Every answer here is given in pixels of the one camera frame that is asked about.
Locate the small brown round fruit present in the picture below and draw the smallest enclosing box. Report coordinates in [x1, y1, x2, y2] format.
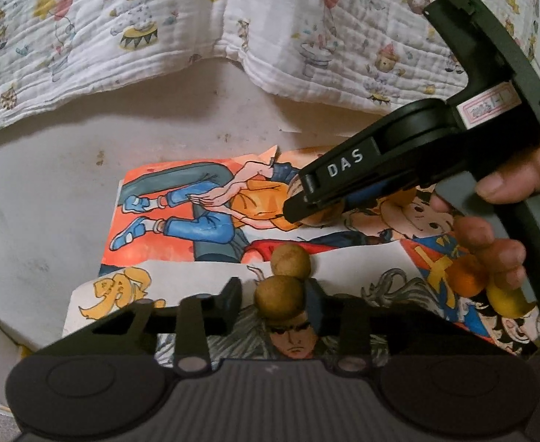
[254, 276, 306, 320]

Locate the yellow lemon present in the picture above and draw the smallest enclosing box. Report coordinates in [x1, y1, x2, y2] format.
[486, 281, 536, 319]

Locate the striped beige passion fruit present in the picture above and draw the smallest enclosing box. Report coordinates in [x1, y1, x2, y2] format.
[287, 176, 345, 228]

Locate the person's right hand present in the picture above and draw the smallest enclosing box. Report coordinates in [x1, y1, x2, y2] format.
[429, 141, 540, 291]

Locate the colourful anime poster mat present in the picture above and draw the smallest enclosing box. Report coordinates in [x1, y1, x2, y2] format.
[64, 150, 540, 360]

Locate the small orange mandarin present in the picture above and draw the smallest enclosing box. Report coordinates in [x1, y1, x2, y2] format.
[446, 255, 489, 297]

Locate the white printed muslin blanket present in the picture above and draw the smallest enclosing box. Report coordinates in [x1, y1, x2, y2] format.
[0, 0, 540, 130]

